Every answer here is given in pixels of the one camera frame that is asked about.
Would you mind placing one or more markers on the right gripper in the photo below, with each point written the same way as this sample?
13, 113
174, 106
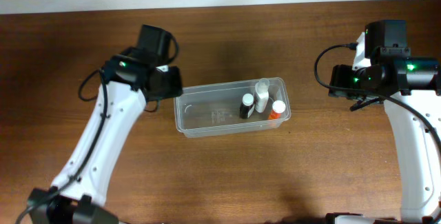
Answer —
342, 81

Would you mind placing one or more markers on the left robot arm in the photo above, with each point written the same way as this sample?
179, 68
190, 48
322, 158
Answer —
79, 192

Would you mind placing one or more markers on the orange tube white cap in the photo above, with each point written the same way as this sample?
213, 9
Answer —
277, 109

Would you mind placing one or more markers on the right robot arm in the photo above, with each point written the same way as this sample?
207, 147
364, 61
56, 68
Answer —
410, 91

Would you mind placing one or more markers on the dark bottle white cap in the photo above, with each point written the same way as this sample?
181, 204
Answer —
247, 106

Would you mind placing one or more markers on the white spray bottle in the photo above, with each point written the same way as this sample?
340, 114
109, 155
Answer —
261, 95

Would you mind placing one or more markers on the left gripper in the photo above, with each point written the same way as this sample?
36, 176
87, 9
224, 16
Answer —
169, 83

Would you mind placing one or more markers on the clear plastic container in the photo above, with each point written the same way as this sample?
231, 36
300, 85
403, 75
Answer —
213, 110

